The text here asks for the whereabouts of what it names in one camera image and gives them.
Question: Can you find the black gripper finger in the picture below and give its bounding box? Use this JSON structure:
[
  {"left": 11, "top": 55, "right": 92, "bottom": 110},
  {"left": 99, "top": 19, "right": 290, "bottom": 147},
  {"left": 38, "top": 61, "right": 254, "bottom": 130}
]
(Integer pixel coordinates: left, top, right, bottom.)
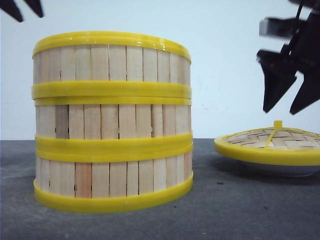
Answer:
[
  {"left": 0, "top": 0, "right": 24, "bottom": 23},
  {"left": 25, "top": 0, "right": 44, "bottom": 18}
]

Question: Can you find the white plate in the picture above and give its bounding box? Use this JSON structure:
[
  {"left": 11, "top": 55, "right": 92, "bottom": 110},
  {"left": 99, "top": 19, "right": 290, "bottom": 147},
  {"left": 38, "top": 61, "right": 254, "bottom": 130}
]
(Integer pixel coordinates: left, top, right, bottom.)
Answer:
[{"left": 239, "top": 160, "right": 320, "bottom": 178}]

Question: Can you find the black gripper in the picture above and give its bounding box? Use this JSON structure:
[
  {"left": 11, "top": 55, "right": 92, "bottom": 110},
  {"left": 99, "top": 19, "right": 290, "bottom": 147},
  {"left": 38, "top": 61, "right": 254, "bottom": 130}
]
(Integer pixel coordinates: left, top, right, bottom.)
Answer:
[{"left": 256, "top": 0, "right": 320, "bottom": 115}]

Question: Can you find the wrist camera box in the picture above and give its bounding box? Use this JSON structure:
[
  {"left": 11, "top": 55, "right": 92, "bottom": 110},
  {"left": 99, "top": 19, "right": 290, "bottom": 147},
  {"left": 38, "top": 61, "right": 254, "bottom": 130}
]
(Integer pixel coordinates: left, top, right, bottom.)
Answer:
[{"left": 259, "top": 17, "right": 307, "bottom": 39}]

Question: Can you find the bamboo steamer basket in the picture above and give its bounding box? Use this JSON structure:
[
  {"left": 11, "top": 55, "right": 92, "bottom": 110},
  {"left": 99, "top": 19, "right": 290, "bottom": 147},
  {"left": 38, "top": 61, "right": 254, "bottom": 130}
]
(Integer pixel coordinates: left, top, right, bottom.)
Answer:
[
  {"left": 31, "top": 31, "right": 192, "bottom": 106},
  {"left": 33, "top": 151, "right": 193, "bottom": 214},
  {"left": 35, "top": 103, "right": 193, "bottom": 162}
]

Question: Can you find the woven bamboo steamer lid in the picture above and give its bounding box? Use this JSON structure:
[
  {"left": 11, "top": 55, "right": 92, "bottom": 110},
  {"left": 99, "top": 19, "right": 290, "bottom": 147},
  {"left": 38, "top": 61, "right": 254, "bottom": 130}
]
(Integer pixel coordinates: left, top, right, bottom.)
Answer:
[{"left": 214, "top": 120, "right": 320, "bottom": 167}]

